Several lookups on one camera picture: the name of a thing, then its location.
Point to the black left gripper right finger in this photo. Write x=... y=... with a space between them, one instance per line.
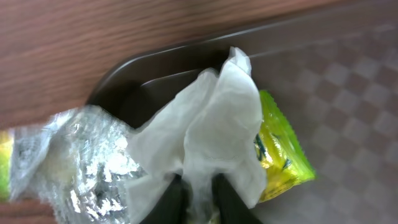
x=232 y=208

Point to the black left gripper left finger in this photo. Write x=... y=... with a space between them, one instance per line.
x=171 y=207

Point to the white tissue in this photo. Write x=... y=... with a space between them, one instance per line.
x=208 y=128

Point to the foil wrapper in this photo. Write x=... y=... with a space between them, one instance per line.
x=78 y=163

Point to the brown plastic tray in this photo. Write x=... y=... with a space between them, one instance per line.
x=332 y=73

